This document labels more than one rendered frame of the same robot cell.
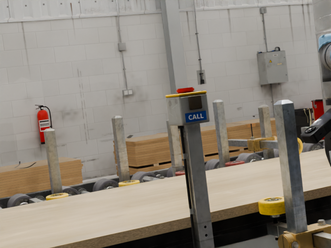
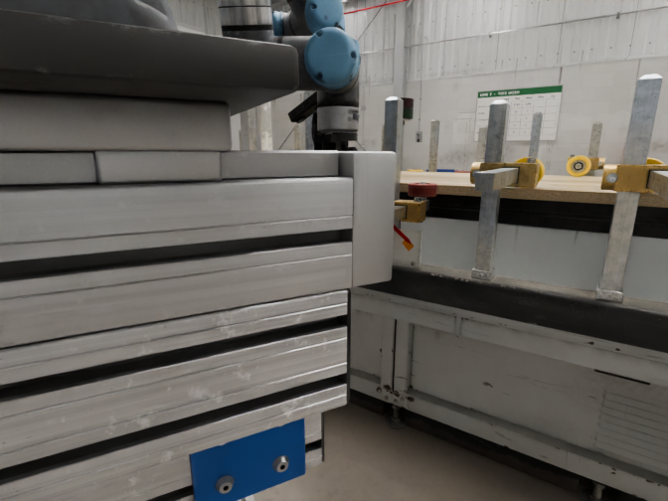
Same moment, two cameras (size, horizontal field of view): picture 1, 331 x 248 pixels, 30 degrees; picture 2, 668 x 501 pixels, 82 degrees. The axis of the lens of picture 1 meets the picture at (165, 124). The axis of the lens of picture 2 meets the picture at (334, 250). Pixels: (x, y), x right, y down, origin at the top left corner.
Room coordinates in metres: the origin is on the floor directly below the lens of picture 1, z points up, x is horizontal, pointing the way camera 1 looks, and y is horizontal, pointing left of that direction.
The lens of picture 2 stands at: (0.93, -1.31, 0.99)
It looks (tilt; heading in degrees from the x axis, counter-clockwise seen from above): 14 degrees down; 58
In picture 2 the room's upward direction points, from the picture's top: straight up
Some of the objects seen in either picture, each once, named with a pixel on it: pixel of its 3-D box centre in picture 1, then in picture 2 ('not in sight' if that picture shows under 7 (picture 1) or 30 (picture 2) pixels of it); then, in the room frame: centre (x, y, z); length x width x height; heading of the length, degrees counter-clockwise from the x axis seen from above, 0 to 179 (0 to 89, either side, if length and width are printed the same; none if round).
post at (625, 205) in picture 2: not in sight; (624, 208); (1.81, -0.97, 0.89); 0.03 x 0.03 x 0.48; 25
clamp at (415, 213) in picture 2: not in sight; (399, 210); (1.61, -0.53, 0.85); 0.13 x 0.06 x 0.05; 115
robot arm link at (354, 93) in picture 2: not in sight; (338, 75); (1.32, -0.69, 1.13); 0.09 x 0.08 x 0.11; 54
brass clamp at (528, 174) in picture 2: not in sight; (503, 174); (1.71, -0.76, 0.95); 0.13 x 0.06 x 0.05; 115
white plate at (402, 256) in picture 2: not in sight; (375, 244); (1.56, -0.50, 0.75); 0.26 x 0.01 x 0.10; 115
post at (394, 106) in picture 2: not in sight; (391, 194); (1.60, -0.52, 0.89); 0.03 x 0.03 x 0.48; 25
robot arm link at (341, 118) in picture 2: not in sight; (339, 121); (1.32, -0.69, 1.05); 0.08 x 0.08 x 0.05
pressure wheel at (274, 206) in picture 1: (275, 218); not in sight; (1.64, -0.26, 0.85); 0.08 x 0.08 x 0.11
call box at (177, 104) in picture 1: (187, 109); not in sight; (1.38, -0.05, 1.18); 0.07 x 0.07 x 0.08; 25
